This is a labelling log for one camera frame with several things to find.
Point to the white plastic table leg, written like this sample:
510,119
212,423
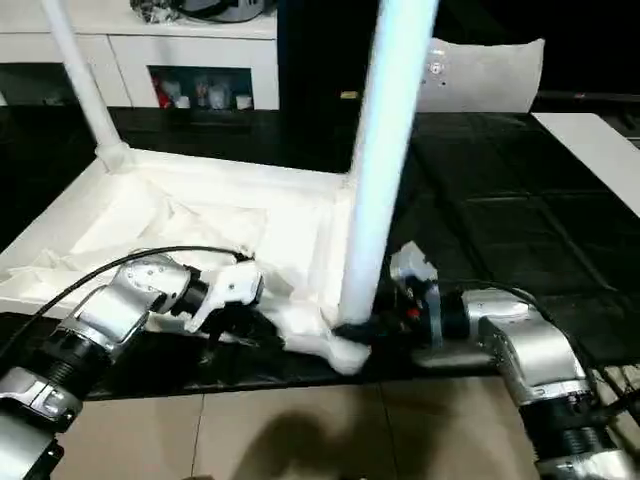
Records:
85,85
385,150

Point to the white plastic table top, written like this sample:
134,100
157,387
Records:
125,190

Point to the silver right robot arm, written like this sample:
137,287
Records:
535,345

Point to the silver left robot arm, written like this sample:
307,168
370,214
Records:
115,310

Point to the black mat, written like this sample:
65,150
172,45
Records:
525,200

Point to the small white cup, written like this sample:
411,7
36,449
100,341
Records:
182,102
216,96
243,102

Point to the white flat board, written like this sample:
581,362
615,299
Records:
590,150

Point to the grey pillow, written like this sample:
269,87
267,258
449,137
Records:
490,75

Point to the black cabinet with gold label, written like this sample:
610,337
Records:
320,50

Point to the crumpled patterned bag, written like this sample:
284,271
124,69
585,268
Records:
152,11

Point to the white sideboard with glass doors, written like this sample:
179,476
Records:
50,50

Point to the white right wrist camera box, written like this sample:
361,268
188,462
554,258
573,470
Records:
412,265

